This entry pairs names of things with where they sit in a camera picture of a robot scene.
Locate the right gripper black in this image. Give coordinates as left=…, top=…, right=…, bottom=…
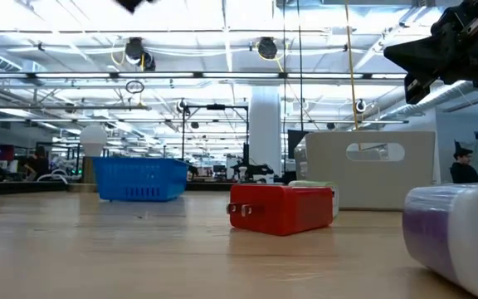
left=383, top=0, right=478, bottom=105

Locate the person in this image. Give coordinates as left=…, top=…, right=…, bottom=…
left=23, top=145, right=51, bottom=180
left=449, top=147, right=478, bottom=184

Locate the ceiling light strip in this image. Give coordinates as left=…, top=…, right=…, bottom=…
left=0, top=71, right=408, bottom=81

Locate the white plastic bin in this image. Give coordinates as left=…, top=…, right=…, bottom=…
left=293, top=130, right=437, bottom=211

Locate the white bulb brass lamp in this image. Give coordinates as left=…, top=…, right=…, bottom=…
left=79, top=124, right=108, bottom=184

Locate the white building column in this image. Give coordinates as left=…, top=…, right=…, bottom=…
left=248, top=86, right=282, bottom=175

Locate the white purple cylinder tube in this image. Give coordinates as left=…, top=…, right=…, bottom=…
left=402, top=182, right=478, bottom=299

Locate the blue plastic slotted basket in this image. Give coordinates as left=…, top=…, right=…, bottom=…
left=91, top=156, right=190, bottom=203

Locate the background robot station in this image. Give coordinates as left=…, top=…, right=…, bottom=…
left=229, top=163, right=276, bottom=184

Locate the silver ventilation duct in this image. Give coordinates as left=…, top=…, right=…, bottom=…
left=382, top=81, right=472, bottom=122

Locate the black ceiling cord reel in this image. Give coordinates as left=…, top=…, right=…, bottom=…
left=256, top=37, right=280, bottom=60
left=124, top=37, right=157, bottom=72

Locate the yellow hanging cable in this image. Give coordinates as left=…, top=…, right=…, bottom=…
left=344, top=0, right=360, bottom=130

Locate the black cable ring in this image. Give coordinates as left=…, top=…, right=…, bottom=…
left=124, top=79, right=146, bottom=95

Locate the black hanging cable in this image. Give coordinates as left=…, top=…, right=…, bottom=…
left=281, top=0, right=289, bottom=134
left=295, top=0, right=305, bottom=132

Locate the black gantry frame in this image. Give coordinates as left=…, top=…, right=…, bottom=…
left=180, top=103, right=251, bottom=167

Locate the white looped cable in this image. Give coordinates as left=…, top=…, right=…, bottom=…
left=35, top=169, right=71, bottom=184

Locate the red wall charger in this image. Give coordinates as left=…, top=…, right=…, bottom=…
left=226, top=184, right=334, bottom=237

